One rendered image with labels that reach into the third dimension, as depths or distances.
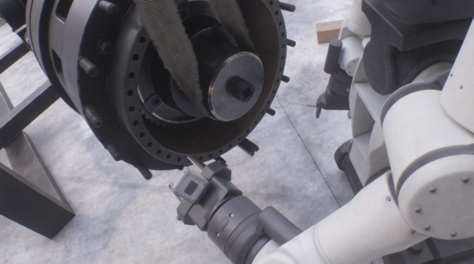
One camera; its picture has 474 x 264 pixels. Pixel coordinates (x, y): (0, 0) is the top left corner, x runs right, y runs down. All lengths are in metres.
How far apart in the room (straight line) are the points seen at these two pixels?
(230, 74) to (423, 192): 0.38
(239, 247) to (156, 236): 1.10
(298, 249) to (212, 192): 0.19
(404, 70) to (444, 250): 0.73
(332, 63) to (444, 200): 0.64
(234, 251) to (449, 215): 0.28
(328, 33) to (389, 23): 1.52
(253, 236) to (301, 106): 1.27
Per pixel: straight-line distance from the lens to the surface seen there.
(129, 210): 1.65
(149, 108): 0.63
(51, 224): 1.86
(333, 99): 0.91
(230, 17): 0.53
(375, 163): 0.73
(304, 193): 1.35
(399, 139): 0.26
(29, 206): 1.75
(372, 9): 0.53
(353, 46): 0.81
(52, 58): 0.76
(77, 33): 0.54
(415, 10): 0.42
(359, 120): 0.74
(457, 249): 1.15
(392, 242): 0.31
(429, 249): 1.08
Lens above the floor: 1.21
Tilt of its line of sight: 46 degrees down
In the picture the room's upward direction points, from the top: 24 degrees counter-clockwise
